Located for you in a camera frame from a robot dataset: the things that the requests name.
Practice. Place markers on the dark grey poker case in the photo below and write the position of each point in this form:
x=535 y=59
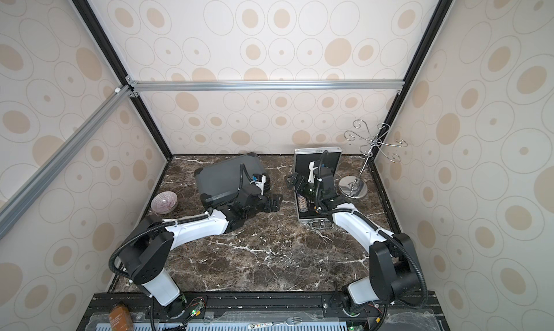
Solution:
x=219 y=183

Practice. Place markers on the silver fork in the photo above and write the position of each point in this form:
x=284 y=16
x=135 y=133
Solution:
x=290 y=321

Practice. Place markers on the silver aluminium poker case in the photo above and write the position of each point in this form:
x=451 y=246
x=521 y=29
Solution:
x=328 y=157

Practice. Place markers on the diagonal aluminium rail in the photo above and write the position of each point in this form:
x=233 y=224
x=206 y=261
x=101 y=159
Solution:
x=22 y=200

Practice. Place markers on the pink patterned bowl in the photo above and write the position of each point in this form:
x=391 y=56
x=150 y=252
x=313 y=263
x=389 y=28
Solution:
x=164 y=202

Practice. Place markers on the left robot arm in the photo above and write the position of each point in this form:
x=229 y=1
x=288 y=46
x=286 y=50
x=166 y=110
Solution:
x=142 y=256

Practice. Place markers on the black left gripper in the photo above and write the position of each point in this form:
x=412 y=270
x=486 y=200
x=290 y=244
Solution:
x=276 y=205

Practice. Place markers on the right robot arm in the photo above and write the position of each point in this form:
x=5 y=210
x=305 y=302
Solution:
x=395 y=274

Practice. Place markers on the chrome hook stand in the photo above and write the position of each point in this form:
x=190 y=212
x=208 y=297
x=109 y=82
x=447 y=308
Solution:
x=353 y=187

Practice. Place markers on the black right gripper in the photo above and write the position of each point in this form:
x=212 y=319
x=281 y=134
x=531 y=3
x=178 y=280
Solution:
x=304 y=190

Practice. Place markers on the brown bottle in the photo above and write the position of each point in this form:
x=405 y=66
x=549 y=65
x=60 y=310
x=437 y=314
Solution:
x=120 y=318

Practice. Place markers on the horizontal aluminium rail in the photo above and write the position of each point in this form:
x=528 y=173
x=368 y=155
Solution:
x=281 y=85

